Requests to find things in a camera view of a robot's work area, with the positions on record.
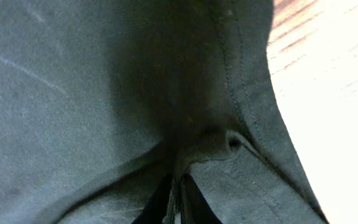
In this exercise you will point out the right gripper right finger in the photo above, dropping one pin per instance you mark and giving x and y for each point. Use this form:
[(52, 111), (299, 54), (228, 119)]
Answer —
[(194, 208)]

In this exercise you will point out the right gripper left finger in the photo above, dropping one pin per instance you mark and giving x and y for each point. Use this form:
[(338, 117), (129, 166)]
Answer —
[(156, 208)]

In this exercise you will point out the black t-shirt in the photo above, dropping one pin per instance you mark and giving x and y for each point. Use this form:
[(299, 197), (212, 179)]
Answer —
[(100, 99)]

